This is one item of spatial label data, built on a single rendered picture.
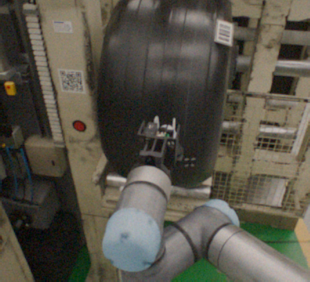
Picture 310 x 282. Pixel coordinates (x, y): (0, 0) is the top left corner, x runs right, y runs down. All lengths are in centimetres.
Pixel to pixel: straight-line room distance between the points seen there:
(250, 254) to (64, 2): 71
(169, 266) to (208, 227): 9
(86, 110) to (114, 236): 64
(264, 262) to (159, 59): 45
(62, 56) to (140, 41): 28
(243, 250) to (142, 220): 16
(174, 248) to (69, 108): 63
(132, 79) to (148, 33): 11
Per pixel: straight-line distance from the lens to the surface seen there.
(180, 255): 56
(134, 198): 49
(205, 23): 79
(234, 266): 54
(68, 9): 92
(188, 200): 110
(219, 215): 60
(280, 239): 219
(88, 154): 116
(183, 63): 74
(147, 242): 45
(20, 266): 153
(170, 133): 62
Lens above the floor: 169
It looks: 38 degrees down
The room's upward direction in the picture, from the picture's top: straight up
